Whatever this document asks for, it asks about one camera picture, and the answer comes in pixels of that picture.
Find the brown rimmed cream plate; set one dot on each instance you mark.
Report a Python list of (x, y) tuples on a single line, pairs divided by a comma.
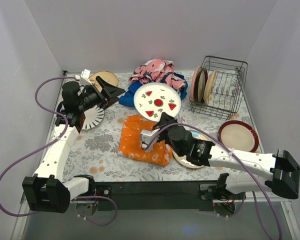
[(201, 80)]

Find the white blue rimmed plate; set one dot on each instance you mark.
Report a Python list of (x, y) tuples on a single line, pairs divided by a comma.
[(153, 99)]

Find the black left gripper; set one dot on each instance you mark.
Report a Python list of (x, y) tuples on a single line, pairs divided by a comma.
[(101, 90)]

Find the red rimmed black plate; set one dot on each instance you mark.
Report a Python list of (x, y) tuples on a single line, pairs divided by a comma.
[(238, 135)]

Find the pink plate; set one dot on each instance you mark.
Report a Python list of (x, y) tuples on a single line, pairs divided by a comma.
[(193, 86)]

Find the blue and cream plate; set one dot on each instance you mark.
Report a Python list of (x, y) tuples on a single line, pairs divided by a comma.
[(183, 159)]

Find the tan bird pattern plate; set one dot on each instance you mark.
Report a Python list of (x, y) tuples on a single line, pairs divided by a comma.
[(107, 76)]

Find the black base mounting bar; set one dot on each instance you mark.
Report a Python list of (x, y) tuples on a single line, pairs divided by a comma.
[(165, 195)]

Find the floral table mat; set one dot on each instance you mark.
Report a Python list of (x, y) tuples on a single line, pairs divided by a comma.
[(95, 151)]

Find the blue cloth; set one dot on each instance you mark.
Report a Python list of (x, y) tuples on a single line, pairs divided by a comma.
[(128, 98)]

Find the yellow rimmed plate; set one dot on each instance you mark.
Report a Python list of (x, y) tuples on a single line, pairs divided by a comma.
[(209, 87)]

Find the white blue striped plate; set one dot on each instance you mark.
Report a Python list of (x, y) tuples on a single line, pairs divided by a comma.
[(87, 120)]

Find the pink navy patterned cloth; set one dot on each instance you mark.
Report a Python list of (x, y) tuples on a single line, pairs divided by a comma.
[(158, 71)]

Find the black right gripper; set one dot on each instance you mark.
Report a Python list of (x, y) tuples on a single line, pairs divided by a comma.
[(163, 128)]

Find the black wire dish rack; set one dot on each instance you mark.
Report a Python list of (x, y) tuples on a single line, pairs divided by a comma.
[(227, 88)]

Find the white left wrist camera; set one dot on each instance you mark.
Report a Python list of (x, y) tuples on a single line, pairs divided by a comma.
[(84, 76)]

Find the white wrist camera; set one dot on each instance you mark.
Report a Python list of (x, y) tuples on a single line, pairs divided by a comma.
[(148, 138), (84, 76)]

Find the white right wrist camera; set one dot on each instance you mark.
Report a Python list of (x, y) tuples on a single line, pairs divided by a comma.
[(148, 138)]

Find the orange tie-dye folded shorts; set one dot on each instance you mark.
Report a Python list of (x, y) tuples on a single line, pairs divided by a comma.
[(130, 144)]

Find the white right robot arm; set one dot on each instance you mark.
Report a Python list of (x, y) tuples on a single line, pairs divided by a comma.
[(278, 173)]

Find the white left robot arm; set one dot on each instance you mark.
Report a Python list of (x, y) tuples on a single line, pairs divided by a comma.
[(45, 191)]

